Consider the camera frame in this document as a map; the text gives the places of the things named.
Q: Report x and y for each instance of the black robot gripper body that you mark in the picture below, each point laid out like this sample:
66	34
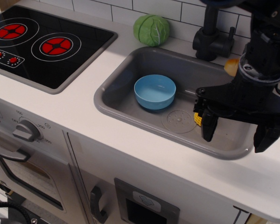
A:
248	97

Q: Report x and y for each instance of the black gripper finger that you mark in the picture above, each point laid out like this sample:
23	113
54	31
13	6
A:
209	124
264	137

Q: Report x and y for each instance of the yellow toy corn cob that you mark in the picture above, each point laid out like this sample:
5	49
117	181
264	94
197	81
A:
197	119

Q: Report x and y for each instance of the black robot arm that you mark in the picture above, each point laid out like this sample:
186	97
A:
265	27

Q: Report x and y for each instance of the light blue plastic bowl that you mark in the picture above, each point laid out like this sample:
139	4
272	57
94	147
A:
154	92

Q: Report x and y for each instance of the grey toy sink basin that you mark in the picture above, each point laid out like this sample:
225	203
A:
116	98

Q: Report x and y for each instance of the toy bread roll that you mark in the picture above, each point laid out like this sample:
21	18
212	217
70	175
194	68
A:
231	67

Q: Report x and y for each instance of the black toy faucet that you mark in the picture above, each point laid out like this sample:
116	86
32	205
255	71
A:
209	42

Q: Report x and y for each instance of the green toy cabbage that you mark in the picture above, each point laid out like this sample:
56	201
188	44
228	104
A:
151	30

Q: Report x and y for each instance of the grey dishwasher control panel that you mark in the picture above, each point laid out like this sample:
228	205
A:
139	207

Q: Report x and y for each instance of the black toy stove top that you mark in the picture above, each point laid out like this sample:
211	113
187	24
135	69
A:
45	51

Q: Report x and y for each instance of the toy oven door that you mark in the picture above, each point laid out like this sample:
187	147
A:
45	180

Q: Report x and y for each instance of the grey oven dial knob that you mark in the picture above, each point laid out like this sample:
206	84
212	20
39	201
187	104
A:
25	130

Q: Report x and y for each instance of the grey cabinet door handle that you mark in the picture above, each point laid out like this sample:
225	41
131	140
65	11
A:
95	196

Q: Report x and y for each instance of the grey oven door handle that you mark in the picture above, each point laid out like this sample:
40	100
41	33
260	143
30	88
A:
17	155

